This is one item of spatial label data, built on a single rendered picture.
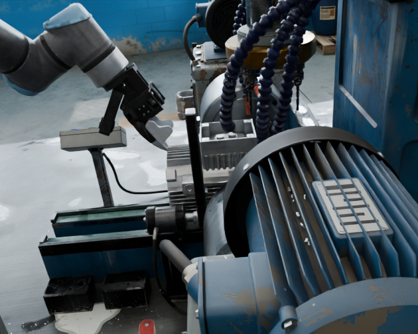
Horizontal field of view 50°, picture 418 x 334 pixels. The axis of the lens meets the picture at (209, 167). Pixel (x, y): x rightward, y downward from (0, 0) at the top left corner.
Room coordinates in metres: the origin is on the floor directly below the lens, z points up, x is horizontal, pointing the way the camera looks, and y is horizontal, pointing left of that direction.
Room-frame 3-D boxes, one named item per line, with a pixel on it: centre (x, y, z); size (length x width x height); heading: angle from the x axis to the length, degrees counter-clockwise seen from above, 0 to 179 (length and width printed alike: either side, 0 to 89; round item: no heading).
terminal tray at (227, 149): (0.90, -0.05, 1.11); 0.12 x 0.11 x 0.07; 88
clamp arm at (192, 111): (0.76, 0.03, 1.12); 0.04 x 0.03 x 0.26; 89
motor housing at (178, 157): (0.90, -0.01, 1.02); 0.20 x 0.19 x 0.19; 88
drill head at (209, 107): (1.25, -0.12, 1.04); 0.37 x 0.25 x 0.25; 179
